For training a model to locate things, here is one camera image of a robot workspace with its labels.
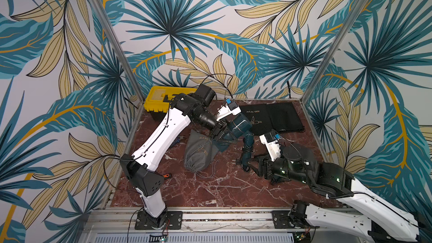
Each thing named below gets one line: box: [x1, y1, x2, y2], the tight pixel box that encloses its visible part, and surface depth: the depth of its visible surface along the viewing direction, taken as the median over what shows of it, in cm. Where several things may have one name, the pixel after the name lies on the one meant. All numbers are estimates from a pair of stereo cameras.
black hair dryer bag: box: [239, 101, 306, 135], surface depth 112 cm
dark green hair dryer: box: [216, 113, 255, 173], surface depth 61 cm
